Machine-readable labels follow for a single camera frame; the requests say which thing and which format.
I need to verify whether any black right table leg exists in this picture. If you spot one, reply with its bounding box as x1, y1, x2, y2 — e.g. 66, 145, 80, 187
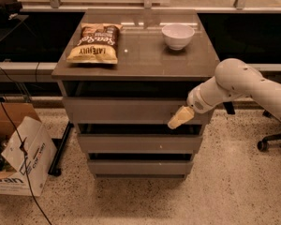
223, 102, 235, 114

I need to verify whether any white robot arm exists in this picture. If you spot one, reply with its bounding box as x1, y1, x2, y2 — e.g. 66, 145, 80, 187
168, 58, 281, 129

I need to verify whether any grey middle drawer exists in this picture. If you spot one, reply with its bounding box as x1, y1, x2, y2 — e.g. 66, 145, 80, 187
78, 134, 202, 154

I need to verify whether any grey bottom drawer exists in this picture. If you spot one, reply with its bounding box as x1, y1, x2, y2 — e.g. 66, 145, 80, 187
87, 160, 193, 175

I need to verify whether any black office chair base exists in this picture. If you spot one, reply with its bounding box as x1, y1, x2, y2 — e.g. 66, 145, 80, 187
257, 110, 281, 152

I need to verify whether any black bag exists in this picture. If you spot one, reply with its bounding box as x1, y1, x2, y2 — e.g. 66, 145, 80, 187
0, 0, 22, 16

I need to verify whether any cardboard box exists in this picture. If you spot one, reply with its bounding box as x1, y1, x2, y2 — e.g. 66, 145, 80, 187
0, 102, 57, 197

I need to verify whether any black table leg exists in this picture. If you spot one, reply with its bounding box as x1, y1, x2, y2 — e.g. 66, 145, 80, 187
223, 102, 235, 114
48, 122, 73, 176

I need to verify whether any chips bag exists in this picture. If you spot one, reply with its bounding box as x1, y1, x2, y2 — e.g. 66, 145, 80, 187
67, 22, 122, 65

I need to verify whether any white bowl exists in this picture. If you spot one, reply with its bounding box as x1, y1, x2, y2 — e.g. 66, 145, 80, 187
161, 23, 195, 51

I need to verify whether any grey top drawer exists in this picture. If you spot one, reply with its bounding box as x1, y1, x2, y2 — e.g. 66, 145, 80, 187
62, 97, 214, 126

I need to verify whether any grey drawer cabinet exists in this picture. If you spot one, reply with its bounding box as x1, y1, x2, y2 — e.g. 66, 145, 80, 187
52, 8, 219, 178

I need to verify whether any grey drawer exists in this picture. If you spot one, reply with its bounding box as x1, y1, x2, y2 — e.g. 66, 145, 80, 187
87, 160, 193, 175
62, 97, 214, 126
78, 134, 202, 154

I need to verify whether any black cable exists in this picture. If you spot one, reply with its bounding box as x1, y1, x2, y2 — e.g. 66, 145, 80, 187
0, 61, 53, 225

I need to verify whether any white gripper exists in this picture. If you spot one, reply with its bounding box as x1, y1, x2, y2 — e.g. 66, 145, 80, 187
168, 84, 215, 129

